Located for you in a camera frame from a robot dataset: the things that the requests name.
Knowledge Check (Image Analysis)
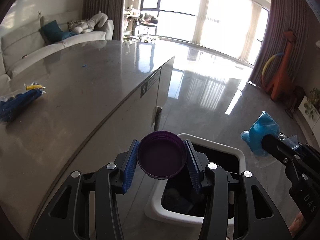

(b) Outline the light blue wrapper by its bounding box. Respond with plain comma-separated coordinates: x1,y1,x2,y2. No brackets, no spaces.
240,110,299,158

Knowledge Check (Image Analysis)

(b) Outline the purple plastic lid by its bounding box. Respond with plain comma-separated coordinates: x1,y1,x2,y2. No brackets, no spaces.
137,131,187,180

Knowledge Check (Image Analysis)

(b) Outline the blue cloth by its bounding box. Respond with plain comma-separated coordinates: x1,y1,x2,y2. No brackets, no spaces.
1,82,46,124

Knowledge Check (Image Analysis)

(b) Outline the white trash bin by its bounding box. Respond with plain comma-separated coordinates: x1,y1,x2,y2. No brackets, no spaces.
144,133,246,227

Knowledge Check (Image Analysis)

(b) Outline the white tv cabinet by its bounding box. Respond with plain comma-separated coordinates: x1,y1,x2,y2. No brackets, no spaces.
298,96,319,145

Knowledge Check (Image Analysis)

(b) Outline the green potted plant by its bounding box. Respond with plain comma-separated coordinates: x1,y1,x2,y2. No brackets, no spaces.
304,88,320,119

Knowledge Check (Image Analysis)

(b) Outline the orange giraffe statue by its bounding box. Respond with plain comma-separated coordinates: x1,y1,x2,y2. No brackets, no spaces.
265,29,297,101

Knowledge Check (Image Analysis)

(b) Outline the colourful hula hoop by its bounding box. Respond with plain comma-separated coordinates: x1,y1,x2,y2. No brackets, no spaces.
260,52,296,87

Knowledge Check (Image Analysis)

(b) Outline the brown curtain right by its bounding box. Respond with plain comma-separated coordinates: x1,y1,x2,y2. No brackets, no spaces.
249,0,312,87

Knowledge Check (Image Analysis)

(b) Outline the brown curtain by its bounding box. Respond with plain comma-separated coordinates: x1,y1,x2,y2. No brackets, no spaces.
82,0,124,40
249,0,312,87

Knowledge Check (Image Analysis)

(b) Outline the black office chair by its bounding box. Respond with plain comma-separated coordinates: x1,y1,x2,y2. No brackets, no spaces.
136,14,158,43

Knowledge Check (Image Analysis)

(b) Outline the light grey sofa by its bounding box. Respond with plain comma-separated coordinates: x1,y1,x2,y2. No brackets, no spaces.
1,10,114,88

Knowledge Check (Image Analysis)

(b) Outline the teal cushion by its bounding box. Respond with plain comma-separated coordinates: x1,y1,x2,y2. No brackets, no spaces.
41,20,76,43

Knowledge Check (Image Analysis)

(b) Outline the white plush toy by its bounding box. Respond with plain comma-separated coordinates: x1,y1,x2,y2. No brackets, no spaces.
71,12,108,34

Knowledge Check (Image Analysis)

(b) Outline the black white patterned cushion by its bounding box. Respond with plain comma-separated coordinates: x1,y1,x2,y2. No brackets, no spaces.
67,20,86,31

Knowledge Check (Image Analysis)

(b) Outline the brown curtain left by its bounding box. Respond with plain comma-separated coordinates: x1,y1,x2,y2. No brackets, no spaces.
82,0,124,40

